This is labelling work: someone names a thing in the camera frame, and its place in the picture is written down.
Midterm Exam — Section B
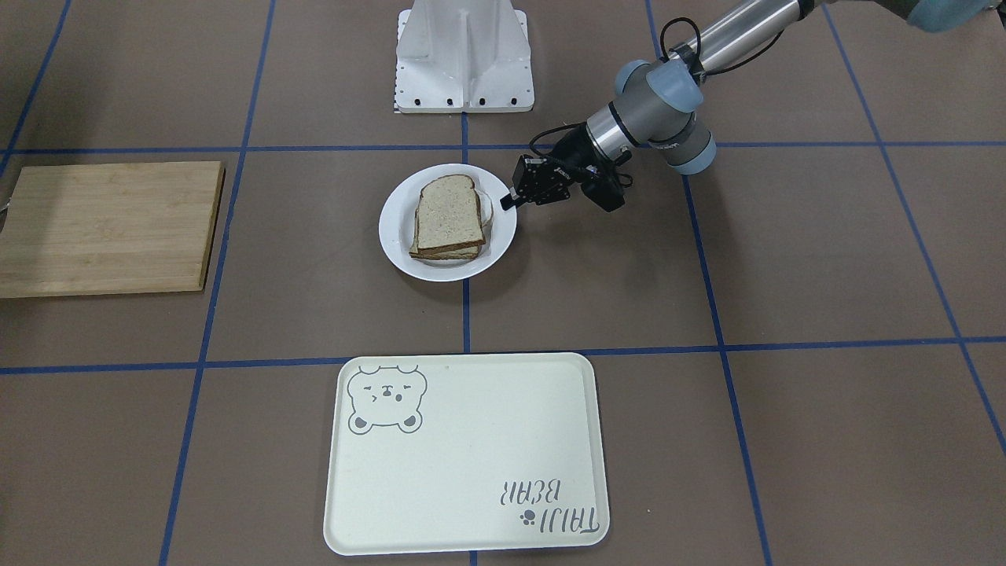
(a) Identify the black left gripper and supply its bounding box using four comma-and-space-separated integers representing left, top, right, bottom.
501, 124, 601, 211

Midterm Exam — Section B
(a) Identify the white round plate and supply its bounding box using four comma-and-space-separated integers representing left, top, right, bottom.
378, 164, 518, 282

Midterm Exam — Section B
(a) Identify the bread slice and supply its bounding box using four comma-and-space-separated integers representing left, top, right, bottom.
409, 191, 492, 261
413, 175, 485, 255

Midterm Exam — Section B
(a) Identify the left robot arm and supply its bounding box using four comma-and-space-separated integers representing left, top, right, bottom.
500, 1, 818, 211

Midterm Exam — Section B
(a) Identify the bread slice on plate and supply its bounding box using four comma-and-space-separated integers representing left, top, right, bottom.
409, 191, 492, 261

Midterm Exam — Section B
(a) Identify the cream bear serving tray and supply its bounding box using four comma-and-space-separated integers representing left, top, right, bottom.
322, 352, 611, 557

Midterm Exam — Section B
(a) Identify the wooden cutting board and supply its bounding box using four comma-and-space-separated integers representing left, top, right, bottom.
1, 161, 226, 300

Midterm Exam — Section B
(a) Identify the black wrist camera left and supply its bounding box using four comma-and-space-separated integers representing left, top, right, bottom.
581, 151, 633, 212

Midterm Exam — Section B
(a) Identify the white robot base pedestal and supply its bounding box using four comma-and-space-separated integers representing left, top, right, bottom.
393, 1, 535, 114

